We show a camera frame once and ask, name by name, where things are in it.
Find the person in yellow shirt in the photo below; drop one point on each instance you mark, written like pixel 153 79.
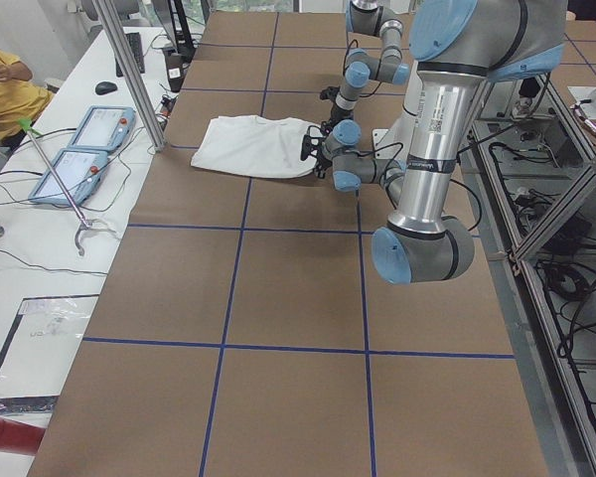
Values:
pixel 19 99

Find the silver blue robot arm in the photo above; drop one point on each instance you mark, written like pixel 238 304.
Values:
pixel 367 18
pixel 450 49

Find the red cylinder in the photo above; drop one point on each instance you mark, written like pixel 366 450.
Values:
pixel 19 437

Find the white camera post with base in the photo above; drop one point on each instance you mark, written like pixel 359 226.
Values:
pixel 402 129

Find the black computer mouse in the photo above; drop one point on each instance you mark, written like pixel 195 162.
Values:
pixel 105 87

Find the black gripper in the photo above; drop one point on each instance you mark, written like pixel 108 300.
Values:
pixel 321 158
pixel 336 113

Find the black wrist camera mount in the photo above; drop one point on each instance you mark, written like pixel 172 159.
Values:
pixel 329 93
pixel 311 142

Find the metal reacher grabber tool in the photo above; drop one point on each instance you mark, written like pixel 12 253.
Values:
pixel 85 224

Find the aluminium frame post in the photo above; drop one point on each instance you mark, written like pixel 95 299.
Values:
pixel 111 24

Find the white long-sleeve printed shirt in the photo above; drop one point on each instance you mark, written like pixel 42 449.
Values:
pixel 253 146

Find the blue teach pendant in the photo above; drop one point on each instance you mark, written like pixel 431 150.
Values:
pixel 103 128
pixel 80 170

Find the near blue teach pendant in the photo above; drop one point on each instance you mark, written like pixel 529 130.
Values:
pixel 80 170

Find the black keyboard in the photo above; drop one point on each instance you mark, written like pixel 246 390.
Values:
pixel 134 41

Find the near orange circuit board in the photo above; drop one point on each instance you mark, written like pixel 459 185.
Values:
pixel 167 104

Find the far blue teach pendant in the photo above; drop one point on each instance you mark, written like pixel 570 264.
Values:
pixel 103 128

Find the clear plastic packaging bag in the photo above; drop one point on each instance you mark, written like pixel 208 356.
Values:
pixel 39 350

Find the black white device box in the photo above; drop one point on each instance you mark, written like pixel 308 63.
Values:
pixel 174 69

